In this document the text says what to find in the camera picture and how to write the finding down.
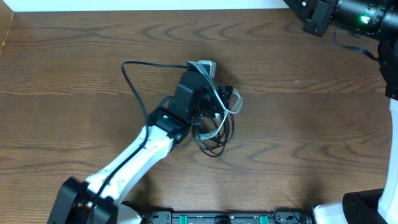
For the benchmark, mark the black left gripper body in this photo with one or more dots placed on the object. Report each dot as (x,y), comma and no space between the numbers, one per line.
(208,102)

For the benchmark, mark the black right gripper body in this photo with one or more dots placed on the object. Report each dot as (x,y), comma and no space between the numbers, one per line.
(319,22)

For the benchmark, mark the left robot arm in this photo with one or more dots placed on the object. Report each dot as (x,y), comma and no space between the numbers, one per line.
(100,197)

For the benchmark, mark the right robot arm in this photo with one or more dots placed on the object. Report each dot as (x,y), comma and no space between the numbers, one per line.
(376,20)

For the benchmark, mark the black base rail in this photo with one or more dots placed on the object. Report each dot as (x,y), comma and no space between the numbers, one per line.
(279,216)

